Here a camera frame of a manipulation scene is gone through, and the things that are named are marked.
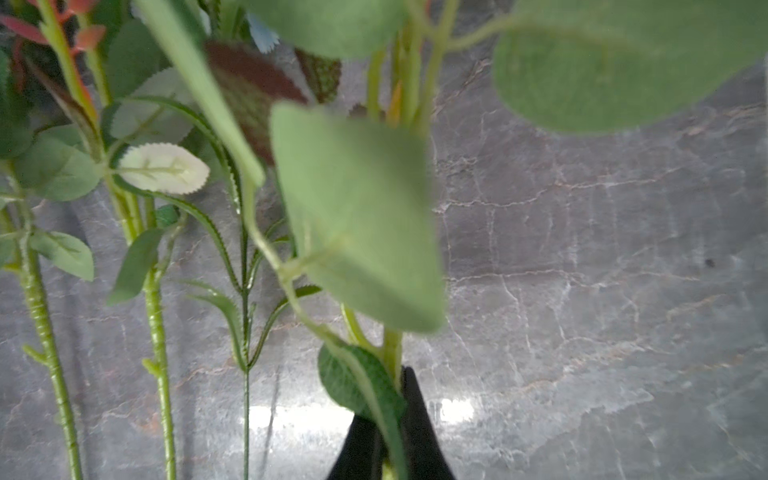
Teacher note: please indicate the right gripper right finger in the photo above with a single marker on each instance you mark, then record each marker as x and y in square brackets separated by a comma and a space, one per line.
[425, 460]

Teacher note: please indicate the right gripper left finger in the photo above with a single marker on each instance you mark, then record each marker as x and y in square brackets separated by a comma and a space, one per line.
[362, 453]

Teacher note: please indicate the teal rose branch remaining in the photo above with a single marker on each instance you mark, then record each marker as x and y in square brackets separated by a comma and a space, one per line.
[345, 199]

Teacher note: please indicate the teal rose branch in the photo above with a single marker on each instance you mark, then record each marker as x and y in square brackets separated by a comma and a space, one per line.
[110, 66]
[47, 164]

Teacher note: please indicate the small blue carnation stem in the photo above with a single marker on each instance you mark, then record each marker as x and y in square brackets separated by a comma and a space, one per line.
[146, 164]

